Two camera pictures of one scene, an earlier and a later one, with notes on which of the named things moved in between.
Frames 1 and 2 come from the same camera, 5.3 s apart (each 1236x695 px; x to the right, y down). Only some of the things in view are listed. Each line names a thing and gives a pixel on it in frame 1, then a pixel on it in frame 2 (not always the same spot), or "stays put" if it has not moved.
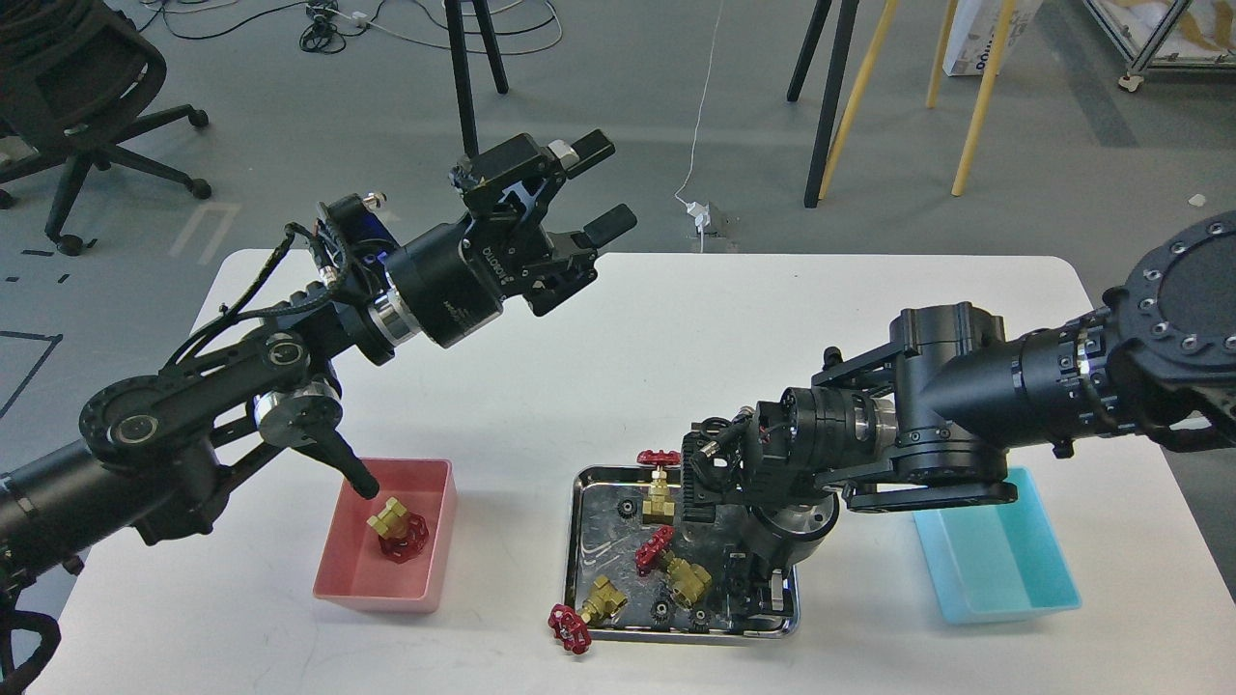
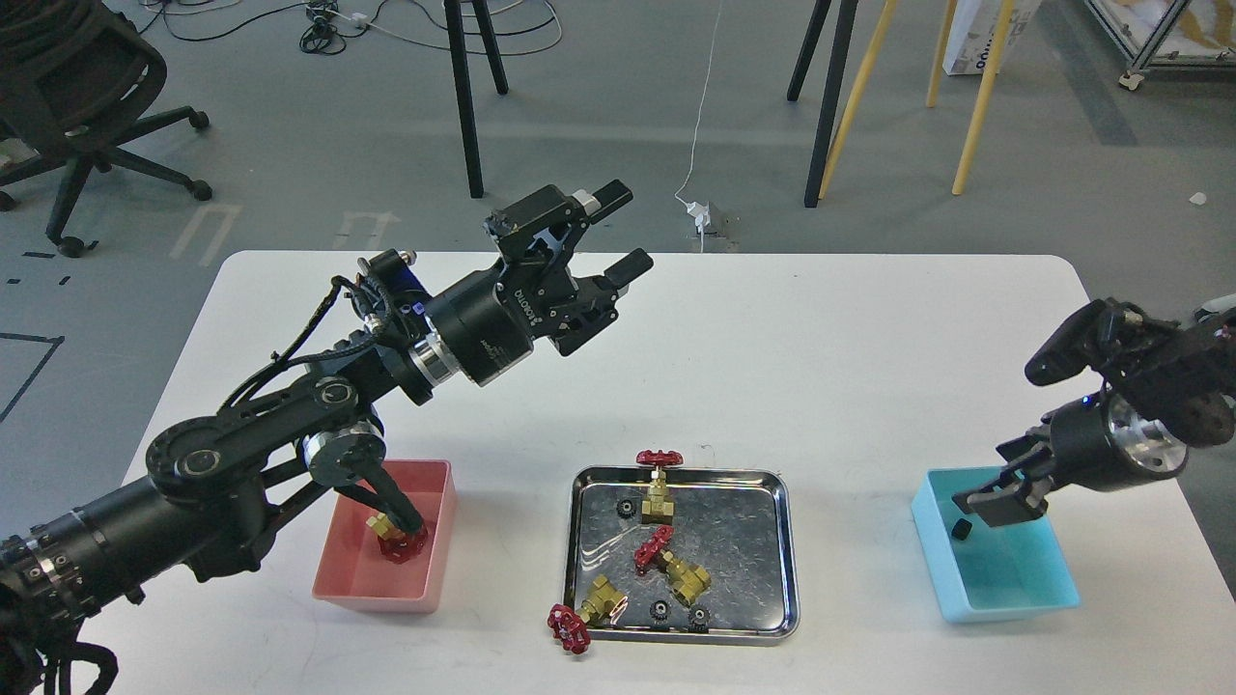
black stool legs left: x=459 y=44 stays put
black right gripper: x=772 y=535 to x=1096 y=442
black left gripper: x=450 y=280 to x=490 y=319
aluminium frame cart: x=1145 y=58 stays put
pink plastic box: x=352 y=569 stays put
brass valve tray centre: x=688 y=581 stays put
